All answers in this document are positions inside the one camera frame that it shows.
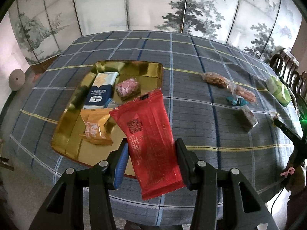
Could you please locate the orange snack packet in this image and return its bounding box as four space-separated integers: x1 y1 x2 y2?
79 108 113 146

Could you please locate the red snack packet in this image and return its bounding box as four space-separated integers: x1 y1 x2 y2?
109 88 184 200

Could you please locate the blue seaweed snack packet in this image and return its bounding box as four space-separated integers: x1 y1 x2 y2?
104 98 121 109

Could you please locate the pink patterned snack packet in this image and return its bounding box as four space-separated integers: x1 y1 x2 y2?
116 77 141 101

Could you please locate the yellow cake snack packet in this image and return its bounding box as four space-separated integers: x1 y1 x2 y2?
269 111 280 121

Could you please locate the gold snack tray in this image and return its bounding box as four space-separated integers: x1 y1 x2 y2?
51 60 163 167

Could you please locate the dark sesame bar packet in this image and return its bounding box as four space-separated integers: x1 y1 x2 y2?
234 105 259 132

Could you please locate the green tissue pack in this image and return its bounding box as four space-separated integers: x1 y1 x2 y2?
265 76 292 107

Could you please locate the blue white snack packet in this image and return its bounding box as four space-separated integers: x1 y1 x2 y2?
83 72 119 110

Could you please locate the grey plaid tablecloth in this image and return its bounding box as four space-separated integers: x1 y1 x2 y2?
9 31 306 229

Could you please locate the clear brown snack packet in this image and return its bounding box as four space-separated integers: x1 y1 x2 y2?
234 85 257 103

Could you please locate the teal wrapped candy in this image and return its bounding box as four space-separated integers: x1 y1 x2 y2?
226 96 249 107

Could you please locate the dark wooden chair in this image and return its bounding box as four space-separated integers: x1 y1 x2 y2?
268 48 307 125

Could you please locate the clear peanut snack packet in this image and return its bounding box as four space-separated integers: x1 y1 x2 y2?
201 72 235 93

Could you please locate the round grey stone disc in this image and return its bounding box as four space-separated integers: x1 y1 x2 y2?
8 69 26 91

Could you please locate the painted folding screen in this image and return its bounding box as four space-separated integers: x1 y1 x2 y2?
8 0 302 65

